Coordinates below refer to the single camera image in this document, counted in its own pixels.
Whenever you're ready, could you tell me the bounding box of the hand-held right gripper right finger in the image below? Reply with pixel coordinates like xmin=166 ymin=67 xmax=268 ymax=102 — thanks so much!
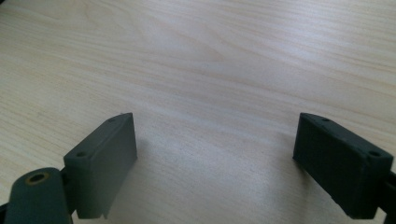
xmin=292 ymin=112 xmax=394 ymax=220

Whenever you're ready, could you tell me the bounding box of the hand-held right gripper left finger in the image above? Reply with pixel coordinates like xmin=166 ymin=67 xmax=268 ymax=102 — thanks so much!
xmin=63 ymin=112 xmax=138 ymax=220

